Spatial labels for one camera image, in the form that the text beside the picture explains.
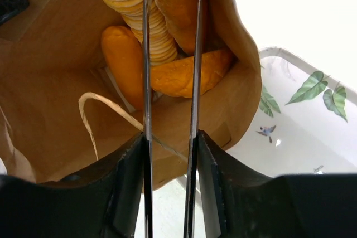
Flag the fake baguette bread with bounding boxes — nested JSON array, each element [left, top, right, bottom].
[[155, 0, 197, 56]]

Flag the brown paper bag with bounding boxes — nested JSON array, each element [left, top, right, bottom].
[[1, 0, 262, 189]]

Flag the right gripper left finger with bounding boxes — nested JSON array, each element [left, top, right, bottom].
[[1, 134, 143, 237]]

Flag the fake orange bread wedge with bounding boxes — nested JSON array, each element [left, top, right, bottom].
[[150, 48, 234, 98]]

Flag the fake orange bread roll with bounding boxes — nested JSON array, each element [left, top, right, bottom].
[[101, 26, 143, 110]]

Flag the floral leaf pattern tray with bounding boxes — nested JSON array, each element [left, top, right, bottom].
[[229, 47, 356, 177]]

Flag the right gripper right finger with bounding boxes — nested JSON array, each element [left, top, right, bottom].
[[197, 131, 356, 237]]

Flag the metal kitchen tongs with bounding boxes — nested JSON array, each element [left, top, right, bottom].
[[142, 0, 203, 237]]

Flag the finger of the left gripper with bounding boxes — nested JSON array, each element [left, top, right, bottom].
[[0, 0, 30, 25]]

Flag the fake ridged spiral bread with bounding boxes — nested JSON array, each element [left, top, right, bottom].
[[103, 0, 179, 66]]

